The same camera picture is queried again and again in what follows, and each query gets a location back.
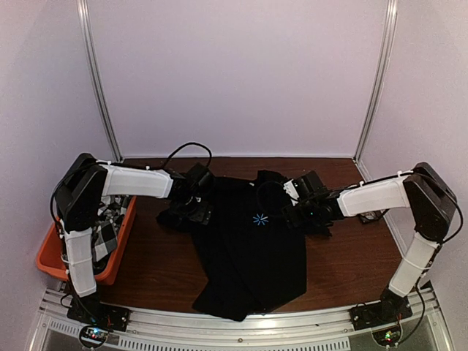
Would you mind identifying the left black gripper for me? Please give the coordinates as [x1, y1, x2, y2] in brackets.
[169, 195, 213, 226]

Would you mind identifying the black t-shirt blue logo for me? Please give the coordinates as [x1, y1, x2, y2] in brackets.
[156, 170, 330, 322]

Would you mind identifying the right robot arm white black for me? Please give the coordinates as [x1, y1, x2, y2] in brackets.
[282, 162, 461, 323]

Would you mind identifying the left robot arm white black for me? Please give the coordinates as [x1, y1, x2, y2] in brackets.
[53, 153, 215, 325]

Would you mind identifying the black white checkered shirt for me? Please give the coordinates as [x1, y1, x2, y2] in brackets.
[91, 195, 131, 263]

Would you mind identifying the right circuit board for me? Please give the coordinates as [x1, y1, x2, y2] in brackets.
[372, 325, 402, 348]

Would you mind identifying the circuit board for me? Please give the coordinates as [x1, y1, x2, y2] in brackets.
[78, 325, 110, 348]
[372, 325, 402, 348]

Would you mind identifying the orange plastic bin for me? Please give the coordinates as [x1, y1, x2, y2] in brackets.
[36, 197, 137, 285]

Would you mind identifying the left circuit board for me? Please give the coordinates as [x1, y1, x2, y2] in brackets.
[78, 325, 110, 348]

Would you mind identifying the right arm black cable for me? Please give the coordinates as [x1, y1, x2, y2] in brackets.
[255, 181, 290, 216]

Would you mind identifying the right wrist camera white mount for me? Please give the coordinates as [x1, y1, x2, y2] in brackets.
[283, 179, 300, 203]

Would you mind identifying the aluminium front rail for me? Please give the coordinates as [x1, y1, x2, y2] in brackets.
[25, 288, 455, 350]

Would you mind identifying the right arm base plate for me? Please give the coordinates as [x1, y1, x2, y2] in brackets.
[349, 301, 413, 331]

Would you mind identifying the left aluminium corner post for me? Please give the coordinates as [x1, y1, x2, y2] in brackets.
[76, 0, 123, 161]

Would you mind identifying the aluminium corner post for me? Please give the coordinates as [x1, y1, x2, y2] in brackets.
[76, 0, 123, 161]
[353, 0, 398, 164]

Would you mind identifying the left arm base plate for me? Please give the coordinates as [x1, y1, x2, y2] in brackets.
[67, 299, 130, 332]

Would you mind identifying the right aluminium corner post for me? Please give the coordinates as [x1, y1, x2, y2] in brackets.
[353, 0, 398, 164]

